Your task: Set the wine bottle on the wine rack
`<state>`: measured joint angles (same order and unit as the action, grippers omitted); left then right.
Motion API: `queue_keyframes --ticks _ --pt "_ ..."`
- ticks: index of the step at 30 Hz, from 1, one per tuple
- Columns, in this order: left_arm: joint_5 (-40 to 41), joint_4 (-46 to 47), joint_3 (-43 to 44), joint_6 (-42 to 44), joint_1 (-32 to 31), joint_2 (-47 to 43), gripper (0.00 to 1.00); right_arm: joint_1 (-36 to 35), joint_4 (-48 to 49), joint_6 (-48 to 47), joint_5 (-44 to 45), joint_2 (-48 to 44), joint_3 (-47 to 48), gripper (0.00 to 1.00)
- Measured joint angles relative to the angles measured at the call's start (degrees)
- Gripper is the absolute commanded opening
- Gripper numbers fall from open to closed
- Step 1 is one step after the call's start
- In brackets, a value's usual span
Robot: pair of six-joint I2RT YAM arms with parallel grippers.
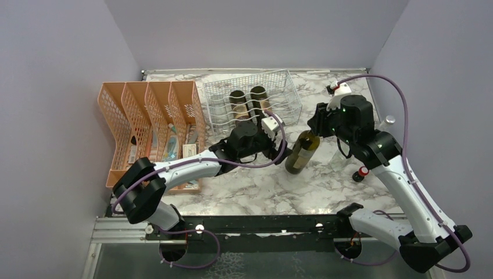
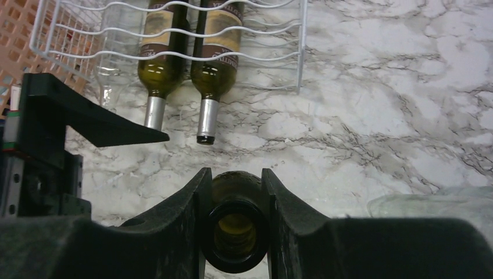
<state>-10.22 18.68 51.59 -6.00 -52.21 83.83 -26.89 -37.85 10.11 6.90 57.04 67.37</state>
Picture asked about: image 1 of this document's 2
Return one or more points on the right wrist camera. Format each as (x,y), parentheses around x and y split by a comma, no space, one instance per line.
(337,92)

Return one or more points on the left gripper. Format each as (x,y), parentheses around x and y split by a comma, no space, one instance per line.
(271,152)

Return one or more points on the green wine bottle brown label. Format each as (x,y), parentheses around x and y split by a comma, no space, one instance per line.
(239,107)

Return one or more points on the small white box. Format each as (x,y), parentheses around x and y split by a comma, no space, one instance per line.
(189,150)

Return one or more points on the clear bottle silver cap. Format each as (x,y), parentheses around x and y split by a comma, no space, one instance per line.
(387,123)

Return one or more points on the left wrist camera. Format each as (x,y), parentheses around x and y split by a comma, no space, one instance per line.
(271,126)

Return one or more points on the black mounting rail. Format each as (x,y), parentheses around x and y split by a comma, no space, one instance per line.
(251,234)

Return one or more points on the orange plastic file organizer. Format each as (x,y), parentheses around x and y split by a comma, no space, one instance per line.
(151,119)

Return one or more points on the white wire wine rack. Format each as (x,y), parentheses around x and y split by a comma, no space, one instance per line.
(283,97)

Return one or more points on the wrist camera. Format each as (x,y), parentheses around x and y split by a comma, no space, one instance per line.
(271,126)
(337,92)

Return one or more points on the green wine bottle white label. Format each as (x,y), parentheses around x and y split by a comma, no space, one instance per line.
(260,100)

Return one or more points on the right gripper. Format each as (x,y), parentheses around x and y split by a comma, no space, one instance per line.
(318,121)

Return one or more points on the dark green wine bottle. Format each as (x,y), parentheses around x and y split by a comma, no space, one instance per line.
(303,150)

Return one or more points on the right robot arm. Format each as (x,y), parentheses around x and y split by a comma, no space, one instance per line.
(430,235)

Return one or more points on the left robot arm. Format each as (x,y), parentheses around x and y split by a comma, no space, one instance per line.
(138,193)

